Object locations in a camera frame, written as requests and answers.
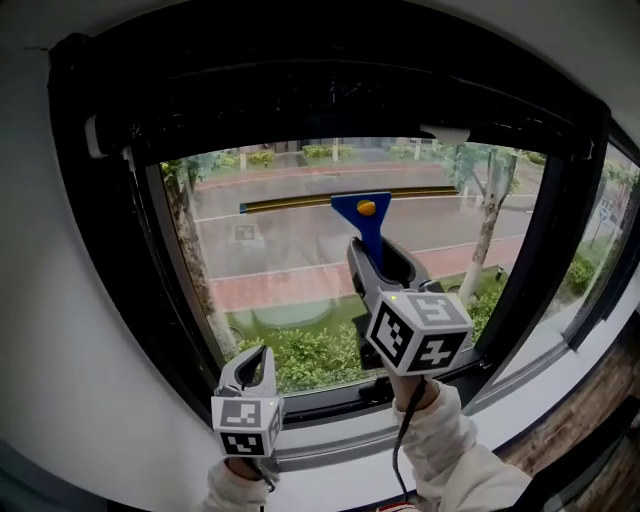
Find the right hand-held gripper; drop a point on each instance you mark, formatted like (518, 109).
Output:
(425, 330)

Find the person's right forearm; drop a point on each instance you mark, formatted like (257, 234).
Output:
(450, 450)

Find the black window frame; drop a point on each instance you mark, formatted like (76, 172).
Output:
(115, 225)

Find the white window sill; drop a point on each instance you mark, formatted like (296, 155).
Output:
(350, 485)

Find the person's left forearm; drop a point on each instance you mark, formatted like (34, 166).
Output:
(230, 487)

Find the blue squeegee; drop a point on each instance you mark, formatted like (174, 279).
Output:
(367, 230)

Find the glass pane of hinged window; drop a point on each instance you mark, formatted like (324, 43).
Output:
(280, 250)

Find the glass pane of fixed window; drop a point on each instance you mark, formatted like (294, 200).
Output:
(582, 272)

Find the white screen pull tab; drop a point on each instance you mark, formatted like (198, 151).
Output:
(445, 134)

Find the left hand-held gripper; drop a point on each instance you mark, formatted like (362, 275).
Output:
(240, 415)

